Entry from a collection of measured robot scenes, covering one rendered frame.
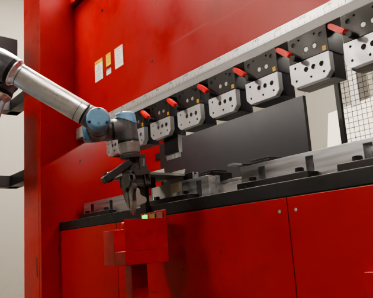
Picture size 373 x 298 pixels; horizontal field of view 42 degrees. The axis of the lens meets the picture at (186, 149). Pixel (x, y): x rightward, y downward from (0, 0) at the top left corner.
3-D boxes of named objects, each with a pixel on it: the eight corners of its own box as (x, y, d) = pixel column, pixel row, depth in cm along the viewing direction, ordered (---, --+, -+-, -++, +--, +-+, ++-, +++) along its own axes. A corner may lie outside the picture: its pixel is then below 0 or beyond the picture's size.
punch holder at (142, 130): (127, 149, 232) (125, 116, 235) (142, 150, 237) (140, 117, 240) (144, 143, 220) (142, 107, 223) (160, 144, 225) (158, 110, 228)
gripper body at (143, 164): (151, 185, 170) (147, 152, 172) (129, 188, 166) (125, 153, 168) (142, 188, 177) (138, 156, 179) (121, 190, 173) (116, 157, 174)
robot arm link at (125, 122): (111, 116, 178) (135, 114, 180) (115, 146, 176) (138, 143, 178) (112, 111, 170) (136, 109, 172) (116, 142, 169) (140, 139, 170)
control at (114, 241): (103, 265, 176) (102, 215, 179) (144, 262, 184) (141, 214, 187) (125, 265, 159) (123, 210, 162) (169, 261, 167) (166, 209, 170)
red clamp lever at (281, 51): (275, 45, 156) (295, 56, 150) (283, 48, 159) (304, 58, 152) (273, 51, 157) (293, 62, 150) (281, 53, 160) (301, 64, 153)
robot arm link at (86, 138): (80, 116, 165) (113, 113, 167) (82, 125, 176) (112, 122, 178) (83, 139, 163) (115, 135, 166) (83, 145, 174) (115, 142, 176)
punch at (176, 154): (164, 160, 213) (163, 139, 215) (169, 160, 214) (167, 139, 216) (179, 156, 205) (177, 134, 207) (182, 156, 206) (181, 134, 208)
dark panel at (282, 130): (163, 214, 298) (158, 144, 306) (166, 214, 299) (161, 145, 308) (314, 192, 212) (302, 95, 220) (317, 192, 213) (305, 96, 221)
